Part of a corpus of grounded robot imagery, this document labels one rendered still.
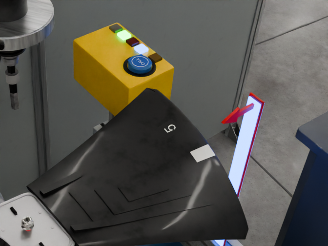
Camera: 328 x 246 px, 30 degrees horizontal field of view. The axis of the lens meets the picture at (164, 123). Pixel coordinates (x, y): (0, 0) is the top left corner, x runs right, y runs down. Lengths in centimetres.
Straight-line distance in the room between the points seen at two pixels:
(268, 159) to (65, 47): 112
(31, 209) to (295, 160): 187
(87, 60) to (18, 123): 61
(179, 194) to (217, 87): 149
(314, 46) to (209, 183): 237
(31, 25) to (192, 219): 34
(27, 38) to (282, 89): 237
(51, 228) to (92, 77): 46
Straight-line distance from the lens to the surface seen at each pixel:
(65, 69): 162
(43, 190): 68
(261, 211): 225
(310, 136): 107
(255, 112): 83
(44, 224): 66
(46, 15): 46
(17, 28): 45
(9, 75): 50
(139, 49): 106
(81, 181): 70
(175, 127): 77
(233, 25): 205
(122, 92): 101
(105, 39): 108
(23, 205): 68
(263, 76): 281
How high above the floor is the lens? 171
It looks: 44 degrees down
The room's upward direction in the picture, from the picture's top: 7 degrees clockwise
